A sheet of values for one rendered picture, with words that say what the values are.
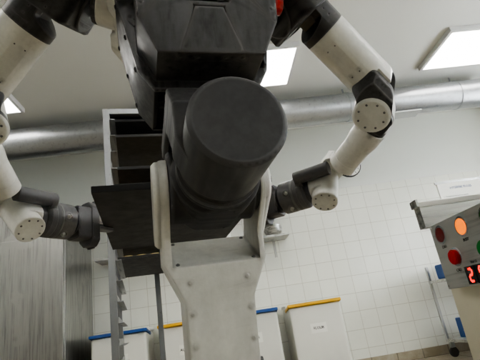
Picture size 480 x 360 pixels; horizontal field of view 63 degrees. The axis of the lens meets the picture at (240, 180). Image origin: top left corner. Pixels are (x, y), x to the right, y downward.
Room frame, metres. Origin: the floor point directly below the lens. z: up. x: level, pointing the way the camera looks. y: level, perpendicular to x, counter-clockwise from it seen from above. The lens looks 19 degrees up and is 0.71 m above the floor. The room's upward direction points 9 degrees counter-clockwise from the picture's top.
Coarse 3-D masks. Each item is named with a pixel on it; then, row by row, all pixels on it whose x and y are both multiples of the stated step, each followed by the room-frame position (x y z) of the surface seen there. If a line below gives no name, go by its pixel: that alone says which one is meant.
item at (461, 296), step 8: (456, 288) 0.92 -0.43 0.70; (464, 288) 0.89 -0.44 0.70; (472, 288) 0.86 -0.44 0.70; (456, 296) 0.93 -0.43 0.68; (464, 296) 0.90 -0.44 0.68; (472, 296) 0.87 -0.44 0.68; (456, 304) 0.95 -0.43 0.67; (464, 304) 0.91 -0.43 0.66; (472, 304) 0.88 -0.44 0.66; (464, 312) 0.92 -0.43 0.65; (472, 312) 0.89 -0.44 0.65; (464, 320) 0.93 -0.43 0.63; (472, 320) 0.90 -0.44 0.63; (464, 328) 0.94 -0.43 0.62; (472, 328) 0.91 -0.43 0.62; (472, 336) 0.92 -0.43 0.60; (472, 344) 0.93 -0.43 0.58; (472, 352) 0.94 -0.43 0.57
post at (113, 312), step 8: (104, 112) 1.76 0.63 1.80; (104, 120) 1.76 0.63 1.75; (104, 128) 1.76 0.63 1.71; (104, 136) 1.76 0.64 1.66; (104, 144) 1.76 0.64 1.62; (104, 152) 1.76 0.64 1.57; (104, 160) 1.75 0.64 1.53; (104, 168) 1.76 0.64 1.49; (112, 256) 1.76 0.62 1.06; (112, 264) 1.76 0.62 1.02; (112, 272) 1.76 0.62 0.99; (112, 280) 1.76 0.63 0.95; (112, 288) 1.76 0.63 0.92; (112, 296) 1.76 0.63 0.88; (112, 304) 1.76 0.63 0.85; (112, 312) 1.76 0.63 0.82; (112, 320) 1.76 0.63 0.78; (112, 328) 1.76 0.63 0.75; (112, 336) 1.76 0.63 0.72; (112, 344) 1.76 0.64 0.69; (112, 352) 1.76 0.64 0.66
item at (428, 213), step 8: (416, 200) 0.91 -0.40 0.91; (440, 200) 0.92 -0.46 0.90; (448, 200) 0.92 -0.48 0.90; (456, 200) 0.92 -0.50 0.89; (464, 200) 0.92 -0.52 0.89; (472, 200) 0.92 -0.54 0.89; (416, 208) 0.93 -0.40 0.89; (424, 208) 0.91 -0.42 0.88; (432, 208) 0.92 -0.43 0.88; (440, 208) 0.92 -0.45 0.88; (448, 208) 0.92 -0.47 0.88; (456, 208) 0.92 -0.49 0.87; (464, 208) 0.92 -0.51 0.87; (416, 216) 0.94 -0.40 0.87; (424, 216) 0.91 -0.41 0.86; (432, 216) 0.91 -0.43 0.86; (440, 216) 0.92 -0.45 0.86; (448, 216) 0.92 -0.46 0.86; (424, 224) 0.91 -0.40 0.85; (432, 224) 0.91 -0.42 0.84
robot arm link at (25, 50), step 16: (0, 16) 0.51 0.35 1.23; (0, 32) 0.52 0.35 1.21; (16, 32) 0.52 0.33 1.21; (0, 48) 0.53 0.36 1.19; (16, 48) 0.54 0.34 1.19; (32, 48) 0.55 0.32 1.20; (0, 64) 0.55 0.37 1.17; (16, 64) 0.56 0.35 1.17; (32, 64) 0.58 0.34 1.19; (0, 80) 0.57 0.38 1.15; (16, 80) 0.59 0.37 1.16; (0, 96) 0.59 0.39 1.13; (0, 112) 0.60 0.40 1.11; (0, 128) 0.61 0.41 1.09; (0, 144) 0.64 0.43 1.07
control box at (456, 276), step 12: (456, 216) 0.79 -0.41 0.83; (468, 216) 0.75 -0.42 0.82; (432, 228) 0.89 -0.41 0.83; (444, 228) 0.84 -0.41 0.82; (468, 228) 0.76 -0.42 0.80; (444, 240) 0.85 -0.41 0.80; (456, 240) 0.81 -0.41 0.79; (468, 240) 0.78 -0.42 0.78; (444, 252) 0.87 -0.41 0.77; (468, 252) 0.79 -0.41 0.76; (444, 264) 0.88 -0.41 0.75; (456, 264) 0.84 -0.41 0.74; (468, 264) 0.80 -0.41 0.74; (456, 276) 0.85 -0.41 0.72; (468, 276) 0.81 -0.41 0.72
